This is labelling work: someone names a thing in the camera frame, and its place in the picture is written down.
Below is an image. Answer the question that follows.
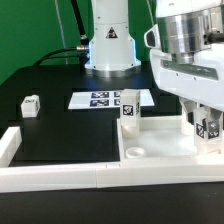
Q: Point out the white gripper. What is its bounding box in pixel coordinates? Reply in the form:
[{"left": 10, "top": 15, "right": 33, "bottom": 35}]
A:
[{"left": 150, "top": 48, "right": 224, "bottom": 133}]

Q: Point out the white square tabletop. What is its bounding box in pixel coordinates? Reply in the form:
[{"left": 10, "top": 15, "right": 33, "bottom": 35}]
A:
[{"left": 117, "top": 116, "right": 224, "bottom": 160}]

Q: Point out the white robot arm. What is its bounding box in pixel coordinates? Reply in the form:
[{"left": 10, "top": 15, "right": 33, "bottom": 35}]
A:
[{"left": 86, "top": 0, "right": 224, "bottom": 134}]

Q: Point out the white marker sheet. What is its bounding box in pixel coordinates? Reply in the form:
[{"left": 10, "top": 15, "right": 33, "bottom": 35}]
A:
[{"left": 67, "top": 88, "right": 156, "bottom": 110}]

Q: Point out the white U-shaped fence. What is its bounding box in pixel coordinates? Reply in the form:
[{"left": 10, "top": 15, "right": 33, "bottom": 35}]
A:
[{"left": 0, "top": 127, "right": 224, "bottom": 193}]

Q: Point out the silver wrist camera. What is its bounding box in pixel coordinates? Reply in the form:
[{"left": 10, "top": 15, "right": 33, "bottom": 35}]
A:
[{"left": 144, "top": 24, "right": 161, "bottom": 49}]

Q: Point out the white cable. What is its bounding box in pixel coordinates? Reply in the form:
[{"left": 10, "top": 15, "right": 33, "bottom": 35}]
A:
[
  {"left": 53, "top": 0, "right": 69, "bottom": 66},
  {"left": 145, "top": 0, "right": 156, "bottom": 29}
]

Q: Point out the black cable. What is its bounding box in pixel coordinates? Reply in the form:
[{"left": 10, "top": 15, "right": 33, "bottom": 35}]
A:
[{"left": 32, "top": 0, "right": 91, "bottom": 72}]

